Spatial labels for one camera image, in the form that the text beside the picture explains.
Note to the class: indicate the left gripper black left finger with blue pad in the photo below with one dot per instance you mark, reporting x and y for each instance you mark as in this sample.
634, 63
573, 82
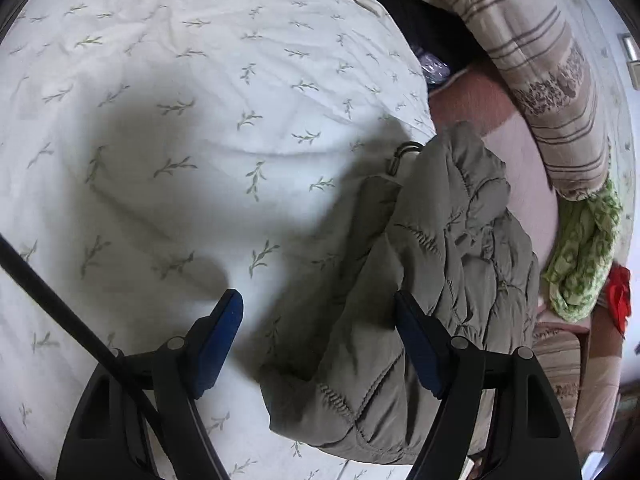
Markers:
183, 370

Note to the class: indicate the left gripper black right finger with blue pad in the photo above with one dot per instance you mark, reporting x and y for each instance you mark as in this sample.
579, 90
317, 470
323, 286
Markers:
452, 370

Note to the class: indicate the olive green quilted jacket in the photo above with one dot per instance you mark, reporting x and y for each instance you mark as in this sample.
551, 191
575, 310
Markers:
342, 381

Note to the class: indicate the red cloth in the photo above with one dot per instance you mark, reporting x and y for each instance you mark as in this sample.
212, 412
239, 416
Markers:
618, 296

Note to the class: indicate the green patterned cloth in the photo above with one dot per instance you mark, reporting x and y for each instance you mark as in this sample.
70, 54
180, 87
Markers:
583, 253

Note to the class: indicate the white leaf-print duvet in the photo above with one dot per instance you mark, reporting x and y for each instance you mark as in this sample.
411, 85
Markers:
155, 153

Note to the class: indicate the pink blanket with red band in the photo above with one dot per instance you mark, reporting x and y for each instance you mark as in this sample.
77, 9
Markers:
480, 97

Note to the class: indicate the purple plastic bag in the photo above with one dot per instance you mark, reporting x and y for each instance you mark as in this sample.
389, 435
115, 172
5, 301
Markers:
435, 72

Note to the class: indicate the black garment pile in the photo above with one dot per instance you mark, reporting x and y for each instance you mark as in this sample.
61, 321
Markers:
440, 32

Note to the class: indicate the striped floral beige pillow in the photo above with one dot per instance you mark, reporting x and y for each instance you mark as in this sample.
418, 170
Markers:
541, 60

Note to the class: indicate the wall light switch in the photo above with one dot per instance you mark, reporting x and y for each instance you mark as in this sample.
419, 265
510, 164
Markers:
632, 53

